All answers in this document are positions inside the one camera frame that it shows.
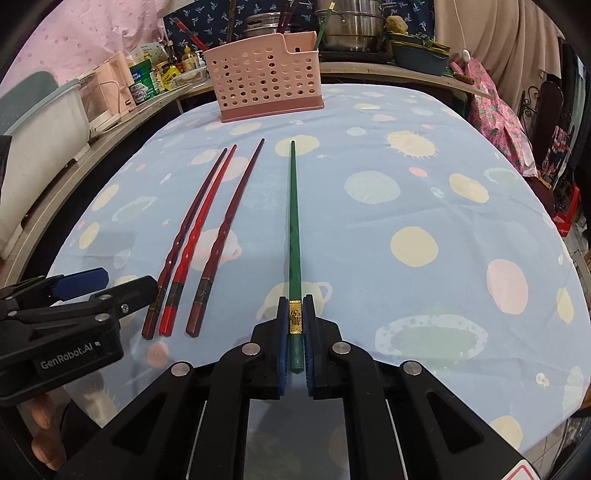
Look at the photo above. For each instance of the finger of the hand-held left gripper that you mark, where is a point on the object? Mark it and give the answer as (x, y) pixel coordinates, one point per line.
(124, 295)
(83, 280)

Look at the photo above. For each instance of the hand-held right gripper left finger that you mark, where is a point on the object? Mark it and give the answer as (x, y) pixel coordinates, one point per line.
(282, 350)

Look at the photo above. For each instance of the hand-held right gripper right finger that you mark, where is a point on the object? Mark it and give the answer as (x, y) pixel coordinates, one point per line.
(311, 350)

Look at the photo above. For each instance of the dark brown wavy chopstick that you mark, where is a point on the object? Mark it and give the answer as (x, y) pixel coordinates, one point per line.
(150, 323)

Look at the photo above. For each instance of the red wavy chopstick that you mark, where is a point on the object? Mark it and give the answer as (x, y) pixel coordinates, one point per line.
(167, 321)

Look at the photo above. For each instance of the green wavy chopstick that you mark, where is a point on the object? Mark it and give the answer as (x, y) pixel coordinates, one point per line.
(293, 207)
(325, 23)

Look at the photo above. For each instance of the pink perforated utensil holder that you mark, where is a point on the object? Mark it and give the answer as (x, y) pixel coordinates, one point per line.
(263, 78)

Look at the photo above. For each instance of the red straight chopstick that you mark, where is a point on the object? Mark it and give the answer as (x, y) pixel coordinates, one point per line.
(190, 33)

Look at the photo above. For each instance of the brown straight chopstick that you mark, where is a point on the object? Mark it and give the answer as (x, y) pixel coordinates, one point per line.
(229, 21)

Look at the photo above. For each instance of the person's left hand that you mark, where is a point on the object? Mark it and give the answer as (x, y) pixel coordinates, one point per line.
(46, 429)

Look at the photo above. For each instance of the blue spotted tablecloth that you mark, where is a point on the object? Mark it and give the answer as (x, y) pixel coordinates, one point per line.
(369, 258)

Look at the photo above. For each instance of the wooden side shelf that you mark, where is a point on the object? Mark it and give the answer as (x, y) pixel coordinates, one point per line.
(92, 166)

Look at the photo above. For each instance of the white dish drainer teal lid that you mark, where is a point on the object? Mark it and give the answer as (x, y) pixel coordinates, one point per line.
(41, 138)

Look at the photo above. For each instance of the green and white packet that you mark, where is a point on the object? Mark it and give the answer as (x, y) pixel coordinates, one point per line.
(144, 83)

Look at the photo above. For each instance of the yellow packet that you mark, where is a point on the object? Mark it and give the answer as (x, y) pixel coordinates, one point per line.
(167, 77)

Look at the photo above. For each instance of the clear glass food container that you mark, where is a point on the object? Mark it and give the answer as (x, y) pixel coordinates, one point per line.
(191, 76)

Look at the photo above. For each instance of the dark glass bottle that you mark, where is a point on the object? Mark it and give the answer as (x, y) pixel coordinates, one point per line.
(171, 53)

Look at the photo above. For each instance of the brown sauce bottle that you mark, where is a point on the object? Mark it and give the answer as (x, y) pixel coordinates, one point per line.
(187, 57)

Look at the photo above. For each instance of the pink dotted curtain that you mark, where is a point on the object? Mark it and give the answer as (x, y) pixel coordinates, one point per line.
(78, 32)

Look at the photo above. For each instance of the wooden back counter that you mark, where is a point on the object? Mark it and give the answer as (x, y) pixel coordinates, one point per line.
(369, 71)

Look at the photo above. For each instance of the blue patterned curtain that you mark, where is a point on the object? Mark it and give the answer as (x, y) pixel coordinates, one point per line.
(203, 18)

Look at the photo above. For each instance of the red plastic crate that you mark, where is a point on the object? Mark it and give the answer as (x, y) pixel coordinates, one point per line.
(565, 212)

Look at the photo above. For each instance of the pink floral cloth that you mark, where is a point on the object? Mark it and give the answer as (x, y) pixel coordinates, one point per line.
(498, 120)

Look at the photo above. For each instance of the steel pot with lid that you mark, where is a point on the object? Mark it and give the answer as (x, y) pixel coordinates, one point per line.
(261, 25)

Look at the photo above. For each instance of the dark blue basin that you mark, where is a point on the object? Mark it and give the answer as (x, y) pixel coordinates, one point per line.
(420, 60)

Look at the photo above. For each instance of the large steel steamer pot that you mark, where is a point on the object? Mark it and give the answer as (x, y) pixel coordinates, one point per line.
(353, 25)

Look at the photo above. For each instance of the black metal chair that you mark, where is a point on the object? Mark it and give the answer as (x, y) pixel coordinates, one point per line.
(549, 120)

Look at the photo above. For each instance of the tan scrubber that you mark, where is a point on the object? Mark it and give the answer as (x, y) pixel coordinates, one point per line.
(398, 25)

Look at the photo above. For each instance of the beige curtain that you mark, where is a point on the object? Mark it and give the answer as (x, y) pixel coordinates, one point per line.
(498, 32)

